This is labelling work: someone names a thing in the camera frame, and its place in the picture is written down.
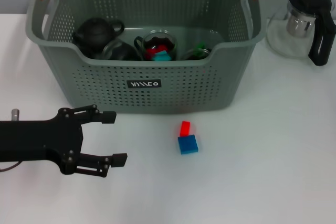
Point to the black clay teapot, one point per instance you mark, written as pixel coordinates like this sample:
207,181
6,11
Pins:
95,33

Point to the glass teacup with black holder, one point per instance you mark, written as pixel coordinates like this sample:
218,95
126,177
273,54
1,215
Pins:
120,51
191,56
157,37

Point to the red tall brick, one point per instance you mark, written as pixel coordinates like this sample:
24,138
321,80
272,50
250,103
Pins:
185,129

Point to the glass teapot with black lid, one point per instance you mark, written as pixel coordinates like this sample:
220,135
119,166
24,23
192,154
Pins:
283,37

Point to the cyan square brick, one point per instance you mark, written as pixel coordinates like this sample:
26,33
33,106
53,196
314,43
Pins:
162,56

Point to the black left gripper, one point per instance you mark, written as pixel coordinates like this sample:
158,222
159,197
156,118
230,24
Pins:
39,140

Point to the grey perforated storage bin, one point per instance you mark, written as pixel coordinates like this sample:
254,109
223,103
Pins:
157,98

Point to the green small brick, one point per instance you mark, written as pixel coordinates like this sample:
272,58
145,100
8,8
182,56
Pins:
201,46

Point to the dark red angled brick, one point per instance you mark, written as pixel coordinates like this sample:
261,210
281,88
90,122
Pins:
155,50

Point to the blue square brick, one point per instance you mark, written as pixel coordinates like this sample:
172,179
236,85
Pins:
187,144

